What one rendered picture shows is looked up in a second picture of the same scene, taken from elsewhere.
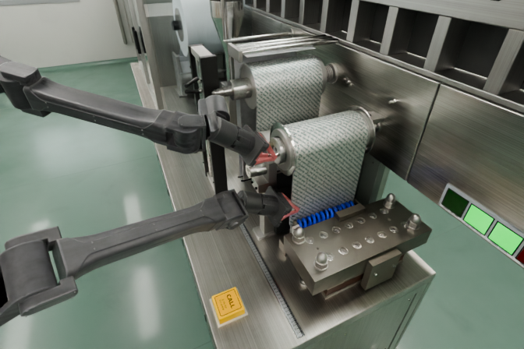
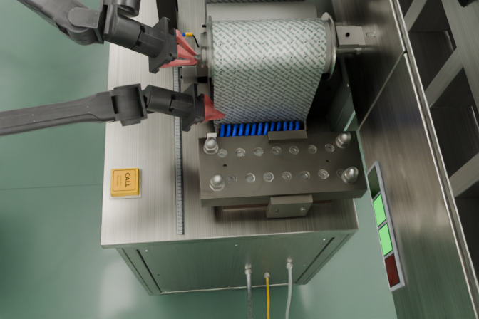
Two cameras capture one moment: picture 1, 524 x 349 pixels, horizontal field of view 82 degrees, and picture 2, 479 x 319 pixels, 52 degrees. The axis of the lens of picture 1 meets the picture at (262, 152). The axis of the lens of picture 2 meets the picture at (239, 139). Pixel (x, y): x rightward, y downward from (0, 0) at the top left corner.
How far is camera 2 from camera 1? 53 cm
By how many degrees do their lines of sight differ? 31
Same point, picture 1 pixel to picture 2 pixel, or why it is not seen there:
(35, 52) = not seen: outside the picture
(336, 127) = (281, 46)
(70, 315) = (11, 101)
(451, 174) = (381, 154)
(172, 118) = (64, 8)
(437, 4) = not seen: outside the picture
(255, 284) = (161, 171)
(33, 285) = not seen: outside the picture
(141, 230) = (18, 119)
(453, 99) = (405, 80)
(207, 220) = (93, 117)
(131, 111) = not seen: outside the picture
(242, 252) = (164, 131)
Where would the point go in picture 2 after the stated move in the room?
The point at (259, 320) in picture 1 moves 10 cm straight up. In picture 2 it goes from (149, 206) to (144, 193)
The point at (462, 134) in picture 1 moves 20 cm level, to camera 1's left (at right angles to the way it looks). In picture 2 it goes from (398, 123) to (294, 88)
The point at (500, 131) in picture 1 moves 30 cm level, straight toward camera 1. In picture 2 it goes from (415, 146) to (259, 223)
